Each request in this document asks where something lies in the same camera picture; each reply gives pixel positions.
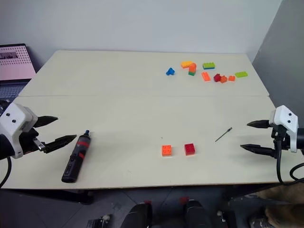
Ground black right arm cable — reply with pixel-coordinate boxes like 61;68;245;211
276;139;304;186

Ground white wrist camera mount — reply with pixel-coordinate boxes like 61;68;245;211
0;103;39;160
268;104;299;153

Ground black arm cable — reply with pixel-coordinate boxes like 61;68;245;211
0;155;13;189
276;139;304;186

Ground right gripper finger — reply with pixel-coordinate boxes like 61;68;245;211
239;143;278;159
246;119;271;130

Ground orange square toy brick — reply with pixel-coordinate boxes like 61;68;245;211
161;144;173;158

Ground black red electric screwdriver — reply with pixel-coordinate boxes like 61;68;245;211
61;129;93;184

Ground red square toy brick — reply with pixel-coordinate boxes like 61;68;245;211
184;142;197;157

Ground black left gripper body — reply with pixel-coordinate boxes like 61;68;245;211
18;127;46;155

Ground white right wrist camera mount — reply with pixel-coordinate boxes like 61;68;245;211
268;104;299;153

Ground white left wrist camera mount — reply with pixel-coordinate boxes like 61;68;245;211
0;103;39;160

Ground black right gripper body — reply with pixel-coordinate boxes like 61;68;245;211
271;124;292;159

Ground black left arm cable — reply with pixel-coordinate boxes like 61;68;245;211
0;155;13;189

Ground brown crumpled material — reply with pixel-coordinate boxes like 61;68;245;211
255;184;304;228

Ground laptop with pink screen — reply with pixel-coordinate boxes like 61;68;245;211
0;43;37;101

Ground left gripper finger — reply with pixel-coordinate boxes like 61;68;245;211
35;115;59;129
43;134;78;154

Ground thin metal screwdriver bit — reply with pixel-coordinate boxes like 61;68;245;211
214;127;233;143

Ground orange green stacked bricks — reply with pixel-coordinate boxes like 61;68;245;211
188;63;198;77

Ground dark rounded shape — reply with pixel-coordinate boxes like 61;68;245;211
184;199;212;228
123;201;153;228

